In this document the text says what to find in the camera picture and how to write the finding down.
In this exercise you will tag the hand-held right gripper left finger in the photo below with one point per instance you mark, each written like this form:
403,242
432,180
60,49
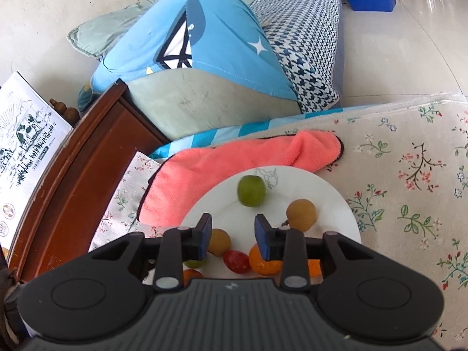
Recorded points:
206,228

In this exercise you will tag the blue pillow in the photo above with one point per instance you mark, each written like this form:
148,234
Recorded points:
219,44

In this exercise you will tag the coral pink towel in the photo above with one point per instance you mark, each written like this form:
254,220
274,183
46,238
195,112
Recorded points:
219,168

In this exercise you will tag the pale green cushion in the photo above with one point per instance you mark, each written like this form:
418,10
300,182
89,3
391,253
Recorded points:
219,106

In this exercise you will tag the floral blanket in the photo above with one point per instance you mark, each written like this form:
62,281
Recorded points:
402,190

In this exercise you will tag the red cherry tomato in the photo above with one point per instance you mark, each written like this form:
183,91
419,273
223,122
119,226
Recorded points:
237,261

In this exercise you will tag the blue striped sheet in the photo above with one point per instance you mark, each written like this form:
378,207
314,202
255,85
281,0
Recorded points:
226,131

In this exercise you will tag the white plate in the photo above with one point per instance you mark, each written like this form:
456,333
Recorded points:
325,204

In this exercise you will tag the houndstooth sofa cover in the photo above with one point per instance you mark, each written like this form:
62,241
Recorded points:
303,25

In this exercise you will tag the small orange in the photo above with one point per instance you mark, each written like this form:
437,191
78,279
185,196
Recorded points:
315,268
192,277

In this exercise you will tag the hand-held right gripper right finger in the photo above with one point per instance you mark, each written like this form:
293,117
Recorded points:
259,228

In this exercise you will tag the white milk carton box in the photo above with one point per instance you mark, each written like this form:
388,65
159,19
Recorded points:
25,153

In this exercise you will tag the brown longan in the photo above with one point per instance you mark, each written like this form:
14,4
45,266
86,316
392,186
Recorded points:
220,242
301,215

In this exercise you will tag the brown wooden nightstand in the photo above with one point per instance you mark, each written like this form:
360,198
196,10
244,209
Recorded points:
91,161

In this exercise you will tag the green plum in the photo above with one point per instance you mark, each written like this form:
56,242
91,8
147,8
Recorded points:
251,191
193,263

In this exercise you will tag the wooden gourd ornament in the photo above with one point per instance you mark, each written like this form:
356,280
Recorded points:
67,111

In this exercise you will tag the large orange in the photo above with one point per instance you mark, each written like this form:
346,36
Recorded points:
265,267

